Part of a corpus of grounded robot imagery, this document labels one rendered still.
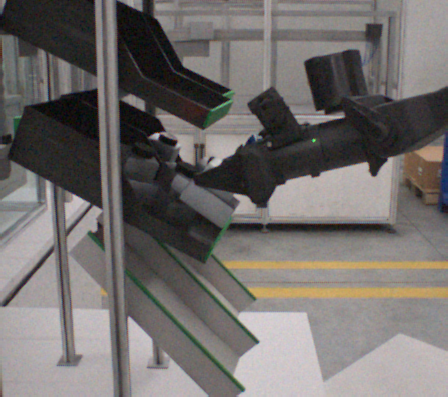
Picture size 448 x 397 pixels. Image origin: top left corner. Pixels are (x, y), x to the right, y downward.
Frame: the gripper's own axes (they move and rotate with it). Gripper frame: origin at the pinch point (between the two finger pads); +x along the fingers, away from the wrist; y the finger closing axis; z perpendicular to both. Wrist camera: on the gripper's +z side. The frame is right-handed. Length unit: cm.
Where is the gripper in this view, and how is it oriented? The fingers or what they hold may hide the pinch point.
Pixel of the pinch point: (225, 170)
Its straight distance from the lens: 72.5
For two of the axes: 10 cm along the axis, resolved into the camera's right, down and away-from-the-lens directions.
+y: -2.0, 2.0, -9.6
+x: -9.4, 2.2, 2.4
